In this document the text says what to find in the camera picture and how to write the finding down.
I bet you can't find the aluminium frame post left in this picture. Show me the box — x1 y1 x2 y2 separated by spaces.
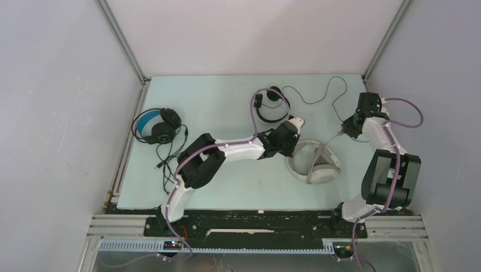
94 0 147 85

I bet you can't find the grey USB headset cable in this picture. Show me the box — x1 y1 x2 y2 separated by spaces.
305 131 344 185

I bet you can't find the aluminium frame post right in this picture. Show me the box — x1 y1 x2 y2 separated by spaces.
362 0 414 83

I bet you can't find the thin black headphone cable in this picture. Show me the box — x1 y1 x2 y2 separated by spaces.
281 76 371 143

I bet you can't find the black cable of blue headset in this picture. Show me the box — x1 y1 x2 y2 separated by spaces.
155 125 196 196

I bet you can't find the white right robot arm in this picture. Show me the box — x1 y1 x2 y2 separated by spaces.
330 92 421 237

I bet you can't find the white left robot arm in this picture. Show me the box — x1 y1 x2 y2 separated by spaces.
157 116 305 236

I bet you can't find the white gaming headset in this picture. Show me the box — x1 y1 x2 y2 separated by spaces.
286 139 341 185

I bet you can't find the black and blue headset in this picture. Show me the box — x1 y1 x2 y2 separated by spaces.
131 108 182 145

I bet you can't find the small black on-ear headphones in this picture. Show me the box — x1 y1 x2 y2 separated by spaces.
251 86 291 124

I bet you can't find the white slotted cable duct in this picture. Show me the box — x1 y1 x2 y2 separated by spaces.
98 239 352 254

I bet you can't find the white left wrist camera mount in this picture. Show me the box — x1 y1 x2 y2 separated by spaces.
288 117 305 134

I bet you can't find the aluminium frame post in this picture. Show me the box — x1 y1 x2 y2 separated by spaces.
362 0 414 83
94 0 147 85

